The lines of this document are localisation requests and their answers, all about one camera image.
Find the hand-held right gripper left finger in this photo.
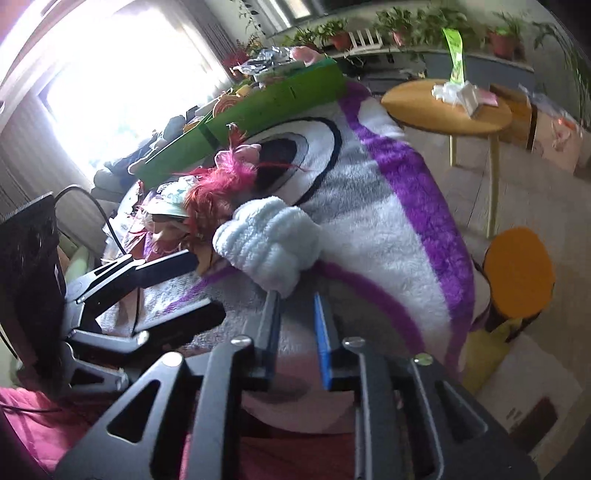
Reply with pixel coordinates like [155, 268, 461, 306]
[55, 291, 282, 480]

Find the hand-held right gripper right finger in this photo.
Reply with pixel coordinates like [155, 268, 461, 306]
[314, 292, 541, 480]

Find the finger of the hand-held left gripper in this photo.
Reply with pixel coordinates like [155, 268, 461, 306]
[67, 250, 199, 319]
[65, 300, 227, 393]

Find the long green cardboard box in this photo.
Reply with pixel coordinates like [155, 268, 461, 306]
[204, 58, 348, 145]

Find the light green cushion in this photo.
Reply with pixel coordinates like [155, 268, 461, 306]
[59, 244, 95, 283]

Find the white green packet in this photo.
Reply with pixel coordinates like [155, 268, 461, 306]
[142, 181, 195, 219]

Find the pink feather hair clip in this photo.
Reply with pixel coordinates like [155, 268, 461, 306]
[182, 122, 315, 243]

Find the grey sofa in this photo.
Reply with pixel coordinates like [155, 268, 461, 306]
[91, 152, 155, 206]

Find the purple white fluffy blanket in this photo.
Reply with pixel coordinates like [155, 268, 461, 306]
[99, 80, 490, 435]

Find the beige striped curtain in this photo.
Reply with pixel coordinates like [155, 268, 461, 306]
[0, 90, 95, 222]

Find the pink cloth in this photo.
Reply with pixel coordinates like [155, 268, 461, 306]
[0, 385, 356, 480]

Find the yellow bag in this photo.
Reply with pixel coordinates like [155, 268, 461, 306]
[463, 318, 525, 394]

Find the orange round toy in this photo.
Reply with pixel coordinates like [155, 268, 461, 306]
[211, 93, 244, 117]

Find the orange round stool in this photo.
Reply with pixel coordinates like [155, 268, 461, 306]
[481, 227, 556, 343]

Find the red flowering potted plant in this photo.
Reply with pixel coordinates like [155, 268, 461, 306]
[222, 39, 262, 79]

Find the silver plastic bag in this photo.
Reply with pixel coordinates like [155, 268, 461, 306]
[238, 45, 297, 80]

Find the pink plush toy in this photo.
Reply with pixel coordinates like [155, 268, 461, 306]
[292, 45, 325, 64]

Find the round wooden side table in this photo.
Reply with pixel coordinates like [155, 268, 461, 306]
[381, 78, 514, 239]

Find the green potted plant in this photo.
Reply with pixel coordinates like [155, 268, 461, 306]
[374, 7, 421, 47]
[485, 11, 525, 60]
[284, 25, 324, 51]
[318, 18, 354, 51]

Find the white tissue pack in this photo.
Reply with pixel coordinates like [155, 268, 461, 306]
[431, 80, 484, 117]

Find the wooden crate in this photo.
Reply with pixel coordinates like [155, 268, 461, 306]
[489, 83, 539, 149]

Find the white picket fence ornament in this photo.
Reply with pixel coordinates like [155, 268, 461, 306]
[350, 28, 382, 50]

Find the white shopping bag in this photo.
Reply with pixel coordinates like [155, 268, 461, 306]
[530, 99, 586, 175]

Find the green standing packet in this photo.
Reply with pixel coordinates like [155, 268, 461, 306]
[441, 28, 468, 86]

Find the black cable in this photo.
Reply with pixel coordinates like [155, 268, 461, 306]
[54, 184, 132, 260]

